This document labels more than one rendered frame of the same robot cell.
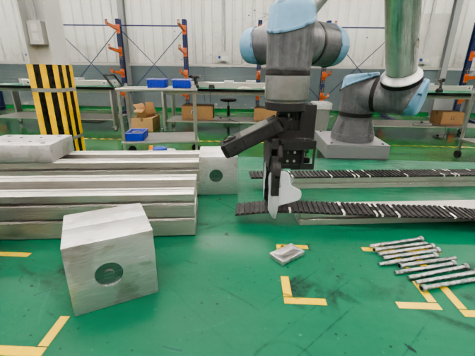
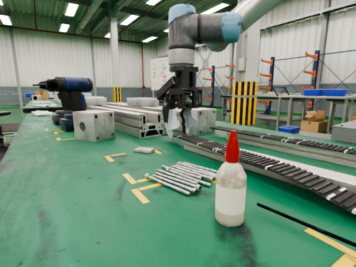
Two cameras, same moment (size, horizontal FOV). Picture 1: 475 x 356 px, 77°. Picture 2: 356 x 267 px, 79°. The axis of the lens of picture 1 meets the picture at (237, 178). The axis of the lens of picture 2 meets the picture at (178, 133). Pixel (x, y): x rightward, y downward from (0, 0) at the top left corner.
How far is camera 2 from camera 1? 64 cm
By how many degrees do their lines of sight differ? 54
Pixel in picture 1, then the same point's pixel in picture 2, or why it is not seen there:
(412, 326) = (107, 177)
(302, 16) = (172, 15)
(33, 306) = not seen: hidden behind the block
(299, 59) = (172, 39)
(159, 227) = (131, 131)
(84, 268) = (77, 121)
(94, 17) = (301, 52)
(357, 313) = (108, 167)
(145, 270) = (91, 130)
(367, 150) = not seen: outside the picture
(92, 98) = (286, 107)
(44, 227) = not seen: hidden behind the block
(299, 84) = (174, 53)
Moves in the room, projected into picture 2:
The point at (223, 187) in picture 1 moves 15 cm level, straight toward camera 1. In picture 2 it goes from (191, 129) to (157, 134)
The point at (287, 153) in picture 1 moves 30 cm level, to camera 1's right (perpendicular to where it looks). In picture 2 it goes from (176, 97) to (272, 102)
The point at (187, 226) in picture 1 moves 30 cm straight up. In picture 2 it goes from (138, 132) to (134, 41)
